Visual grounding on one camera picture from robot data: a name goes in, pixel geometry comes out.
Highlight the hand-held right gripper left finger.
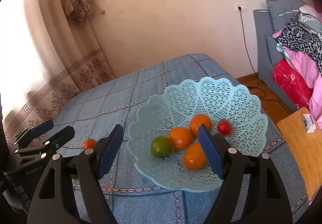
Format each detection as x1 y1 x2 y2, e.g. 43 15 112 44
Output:
27 124 124 224

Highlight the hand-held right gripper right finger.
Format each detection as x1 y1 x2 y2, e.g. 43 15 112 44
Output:
198 125 293 224

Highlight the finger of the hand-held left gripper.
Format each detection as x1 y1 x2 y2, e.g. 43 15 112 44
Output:
14 120 54 148
14 126 76 162

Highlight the small oval orange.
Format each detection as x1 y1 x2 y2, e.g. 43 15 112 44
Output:
183 142 208 170

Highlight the large oval orange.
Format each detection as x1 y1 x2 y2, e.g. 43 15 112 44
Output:
189 114 212 136

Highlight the large round orange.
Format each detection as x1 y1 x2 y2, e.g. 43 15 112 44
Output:
168 127 194 149

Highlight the green citrus fruit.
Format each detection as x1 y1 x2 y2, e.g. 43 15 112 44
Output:
150 137 174 159

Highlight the teal plastic lattice basket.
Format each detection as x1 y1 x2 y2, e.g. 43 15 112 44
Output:
126 77 269 192

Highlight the small red tomato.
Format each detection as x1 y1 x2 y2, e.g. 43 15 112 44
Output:
83 139 98 149

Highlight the beige patterned curtain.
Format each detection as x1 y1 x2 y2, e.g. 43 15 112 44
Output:
0 0 117 139

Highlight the wooden side table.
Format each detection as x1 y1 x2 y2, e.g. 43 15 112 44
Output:
277 107 322 200

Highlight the small white box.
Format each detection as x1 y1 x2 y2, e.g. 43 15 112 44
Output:
302 113 317 134

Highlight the red blanket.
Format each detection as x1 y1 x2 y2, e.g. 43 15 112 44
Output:
273 59 314 110

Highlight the grey sofa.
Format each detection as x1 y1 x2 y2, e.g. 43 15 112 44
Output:
253 0 315 111

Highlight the pink cloth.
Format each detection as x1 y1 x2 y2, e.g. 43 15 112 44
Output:
273 30 322 126

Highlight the leopard print cloth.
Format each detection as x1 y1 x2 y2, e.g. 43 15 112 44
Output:
275 14 322 74

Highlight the grey-green cloth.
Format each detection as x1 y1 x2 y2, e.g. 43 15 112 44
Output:
299 11 322 32

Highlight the pale pink pillow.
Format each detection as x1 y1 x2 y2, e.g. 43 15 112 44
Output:
299 4 319 17

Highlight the black power cable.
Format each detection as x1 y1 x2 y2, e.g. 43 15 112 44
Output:
240 10 292 114

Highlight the white wall outlet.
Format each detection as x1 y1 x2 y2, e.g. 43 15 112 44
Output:
234 2 249 12

